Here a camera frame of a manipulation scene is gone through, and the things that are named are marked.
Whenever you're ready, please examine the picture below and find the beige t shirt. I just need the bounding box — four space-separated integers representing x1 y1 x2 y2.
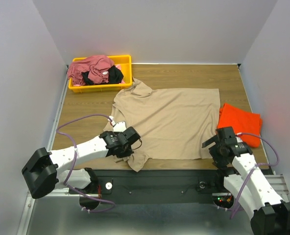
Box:
111 79 220 171

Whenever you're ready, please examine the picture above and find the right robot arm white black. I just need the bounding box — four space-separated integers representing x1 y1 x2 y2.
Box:
202 127 290 235

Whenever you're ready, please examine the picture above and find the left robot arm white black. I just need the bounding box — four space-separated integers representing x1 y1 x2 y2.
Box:
22 127 141 199

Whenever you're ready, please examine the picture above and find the orange folded t shirt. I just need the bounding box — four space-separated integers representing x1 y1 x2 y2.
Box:
217 103 263 136

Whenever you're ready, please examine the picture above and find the black t shirt in bin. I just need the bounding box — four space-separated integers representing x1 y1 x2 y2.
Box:
82 66 125 86

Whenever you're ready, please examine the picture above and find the pink t shirt in bin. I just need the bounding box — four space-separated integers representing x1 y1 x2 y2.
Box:
67 55 115 86

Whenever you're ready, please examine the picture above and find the yellow plastic bin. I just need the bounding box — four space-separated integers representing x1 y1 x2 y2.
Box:
68 55 132 93

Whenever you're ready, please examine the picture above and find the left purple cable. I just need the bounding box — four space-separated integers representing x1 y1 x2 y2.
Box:
56 114 116 213

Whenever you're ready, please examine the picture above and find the purple cable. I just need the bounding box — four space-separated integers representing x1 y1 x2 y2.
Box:
56 114 116 213
217 132 281 220

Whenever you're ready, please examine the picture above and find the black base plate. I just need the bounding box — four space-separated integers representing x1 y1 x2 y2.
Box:
82 169 231 204

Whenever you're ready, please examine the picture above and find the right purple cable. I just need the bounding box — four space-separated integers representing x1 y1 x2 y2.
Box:
217 132 281 220

